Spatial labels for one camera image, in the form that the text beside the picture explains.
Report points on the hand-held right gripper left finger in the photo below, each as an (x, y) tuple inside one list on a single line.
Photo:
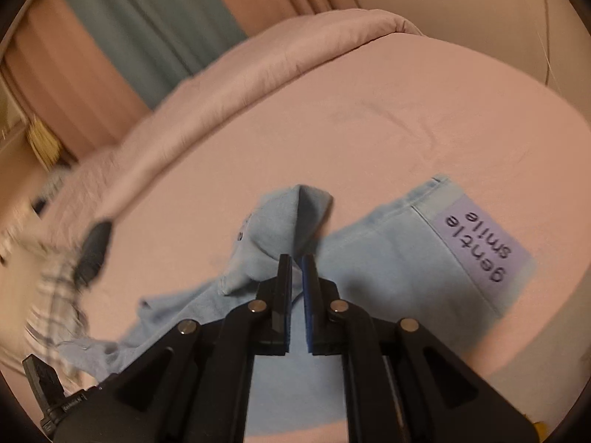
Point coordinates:
[(282, 295)]

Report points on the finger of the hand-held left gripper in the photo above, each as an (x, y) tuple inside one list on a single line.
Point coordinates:
[(46, 387)]

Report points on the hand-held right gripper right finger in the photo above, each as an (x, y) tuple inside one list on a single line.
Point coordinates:
[(308, 295)]

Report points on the light blue pants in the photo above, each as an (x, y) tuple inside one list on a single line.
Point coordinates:
[(392, 277)]

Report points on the plaid pillow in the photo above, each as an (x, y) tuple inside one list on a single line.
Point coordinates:
[(51, 295)]

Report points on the dark rolled cloth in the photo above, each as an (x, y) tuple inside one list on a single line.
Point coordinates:
[(94, 249)]

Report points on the pink bed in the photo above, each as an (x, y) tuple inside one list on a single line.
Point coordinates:
[(369, 124)]

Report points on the pink duvet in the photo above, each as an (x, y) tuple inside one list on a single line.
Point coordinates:
[(258, 64)]

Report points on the straw tassel bundle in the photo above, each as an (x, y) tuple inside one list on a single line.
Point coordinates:
[(42, 143)]

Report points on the beige fuzzy rug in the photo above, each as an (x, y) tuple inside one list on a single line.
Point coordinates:
[(538, 426)]

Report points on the teal curtain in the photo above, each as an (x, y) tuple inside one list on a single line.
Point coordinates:
[(147, 23)]

